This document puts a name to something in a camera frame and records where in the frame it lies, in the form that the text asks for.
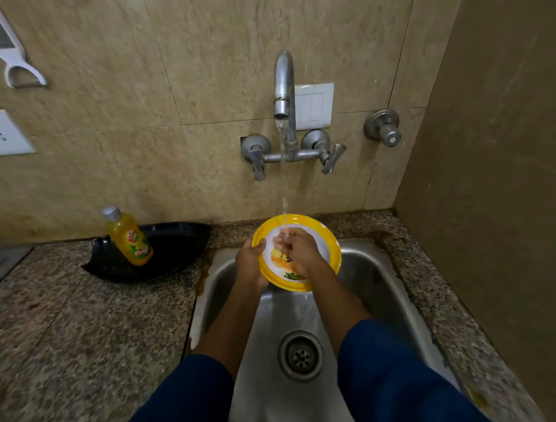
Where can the person's right hand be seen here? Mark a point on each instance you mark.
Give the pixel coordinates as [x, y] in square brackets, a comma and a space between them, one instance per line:
[299, 250]

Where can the person's left hand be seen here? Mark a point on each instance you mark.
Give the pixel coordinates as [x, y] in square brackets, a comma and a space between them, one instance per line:
[249, 265]

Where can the yellow rimmed plate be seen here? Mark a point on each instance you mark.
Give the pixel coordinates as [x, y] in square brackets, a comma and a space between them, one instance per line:
[332, 248]

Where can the person's left forearm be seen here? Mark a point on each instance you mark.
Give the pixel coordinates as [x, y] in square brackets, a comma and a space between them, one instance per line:
[204, 361]

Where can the yellow dish soap bottle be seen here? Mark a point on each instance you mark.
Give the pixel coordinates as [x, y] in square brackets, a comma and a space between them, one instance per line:
[128, 237]

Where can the black leaf-shaped tray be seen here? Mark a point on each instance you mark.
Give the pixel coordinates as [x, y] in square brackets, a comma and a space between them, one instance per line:
[182, 248]

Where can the stainless steel sink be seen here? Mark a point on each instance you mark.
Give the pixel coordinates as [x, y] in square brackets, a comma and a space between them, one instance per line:
[373, 295]

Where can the steel sink drain strainer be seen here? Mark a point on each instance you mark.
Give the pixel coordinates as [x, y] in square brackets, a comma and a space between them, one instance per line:
[300, 356]

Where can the grey drying mat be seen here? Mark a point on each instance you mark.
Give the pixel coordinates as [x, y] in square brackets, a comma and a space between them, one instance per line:
[11, 258]

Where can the white power socket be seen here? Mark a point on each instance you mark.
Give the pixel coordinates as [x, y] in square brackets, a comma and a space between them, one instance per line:
[11, 135]

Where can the white hanging peeler grater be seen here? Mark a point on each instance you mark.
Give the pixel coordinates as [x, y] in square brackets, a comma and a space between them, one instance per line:
[15, 61]

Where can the white switch plate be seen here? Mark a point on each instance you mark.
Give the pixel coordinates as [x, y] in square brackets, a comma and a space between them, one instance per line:
[315, 106]

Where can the steel wall valve knob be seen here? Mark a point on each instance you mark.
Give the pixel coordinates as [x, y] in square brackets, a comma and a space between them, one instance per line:
[383, 126]

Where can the steel wall faucet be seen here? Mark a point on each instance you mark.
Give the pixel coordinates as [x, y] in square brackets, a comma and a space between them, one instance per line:
[284, 78]

